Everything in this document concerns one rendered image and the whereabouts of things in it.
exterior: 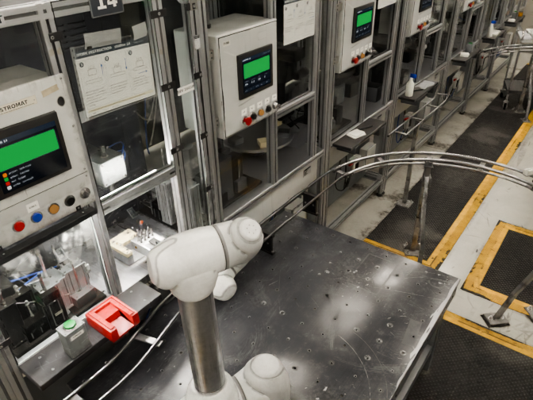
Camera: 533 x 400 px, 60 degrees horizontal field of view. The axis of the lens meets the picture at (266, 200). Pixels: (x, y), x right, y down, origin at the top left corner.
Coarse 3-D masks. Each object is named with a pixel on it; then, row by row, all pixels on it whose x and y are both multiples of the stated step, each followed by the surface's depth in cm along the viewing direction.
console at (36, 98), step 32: (0, 96) 129; (32, 96) 136; (64, 96) 144; (0, 128) 132; (32, 128) 138; (64, 128) 148; (0, 192) 136; (32, 192) 145; (64, 192) 155; (0, 224) 140; (32, 224) 149
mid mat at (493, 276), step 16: (496, 240) 361; (512, 240) 360; (528, 240) 360; (480, 256) 346; (496, 256) 345; (512, 256) 344; (528, 256) 344; (480, 272) 330; (496, 272) 330; (512, 272) 330; (528, 272) 329; (464, 288) 318; (480, 288) 317; (496, 288) 317; (512, 288) 316; (528, 288) 316; (512, 304) 304; (528, 304) 304
